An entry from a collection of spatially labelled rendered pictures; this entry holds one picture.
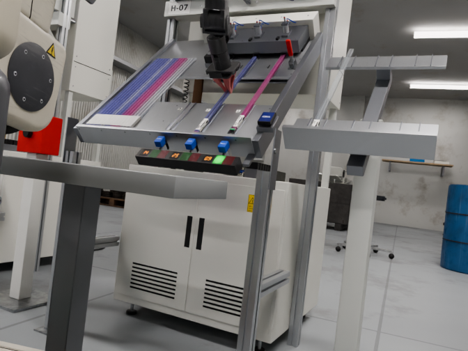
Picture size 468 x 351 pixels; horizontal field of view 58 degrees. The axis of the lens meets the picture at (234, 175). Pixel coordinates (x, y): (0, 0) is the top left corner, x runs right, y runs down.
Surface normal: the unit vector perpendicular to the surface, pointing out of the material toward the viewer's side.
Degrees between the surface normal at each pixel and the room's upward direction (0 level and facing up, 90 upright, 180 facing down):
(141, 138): 134
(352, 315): 90
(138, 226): 90
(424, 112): 90
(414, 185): 90
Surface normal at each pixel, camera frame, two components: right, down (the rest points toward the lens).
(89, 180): -0.36, -0.05
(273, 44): -0.39, 0.65
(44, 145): 0.90, 0.10
